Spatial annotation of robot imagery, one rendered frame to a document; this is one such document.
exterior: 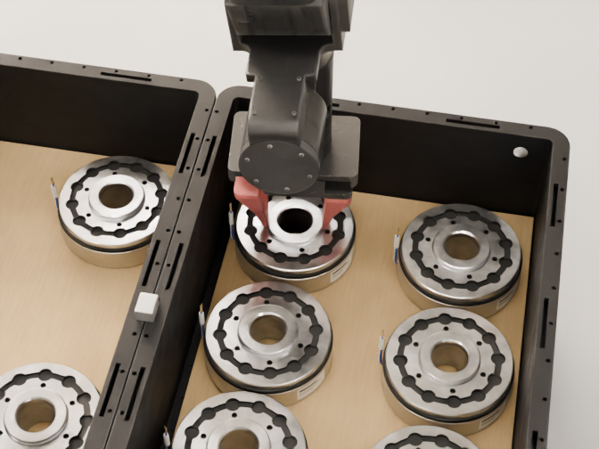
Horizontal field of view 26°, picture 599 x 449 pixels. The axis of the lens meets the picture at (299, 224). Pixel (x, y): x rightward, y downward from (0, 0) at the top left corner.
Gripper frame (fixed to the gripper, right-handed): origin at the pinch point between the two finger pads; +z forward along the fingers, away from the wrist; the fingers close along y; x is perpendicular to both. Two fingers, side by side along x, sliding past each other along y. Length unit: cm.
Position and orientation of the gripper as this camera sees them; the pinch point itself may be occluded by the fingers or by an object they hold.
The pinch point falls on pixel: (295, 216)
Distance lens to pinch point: 110.0
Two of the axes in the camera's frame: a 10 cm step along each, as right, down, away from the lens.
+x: 0.6, -7.8, 6.2
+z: 0.0, 6.3, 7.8
